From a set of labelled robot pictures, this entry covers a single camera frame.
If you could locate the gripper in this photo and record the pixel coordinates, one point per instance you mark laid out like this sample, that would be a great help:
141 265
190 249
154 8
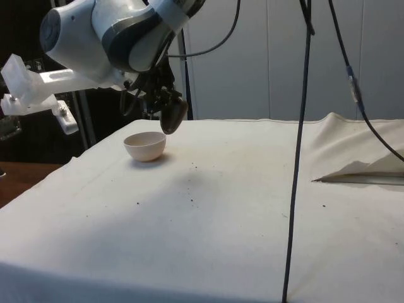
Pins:
156 83

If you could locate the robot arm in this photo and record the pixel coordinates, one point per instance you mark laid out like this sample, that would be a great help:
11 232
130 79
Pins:
94 41

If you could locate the white bowl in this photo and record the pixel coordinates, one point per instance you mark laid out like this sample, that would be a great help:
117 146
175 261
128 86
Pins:
145 150

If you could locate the pale locker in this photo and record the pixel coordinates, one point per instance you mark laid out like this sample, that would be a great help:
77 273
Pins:
322 79
230 82
383 63

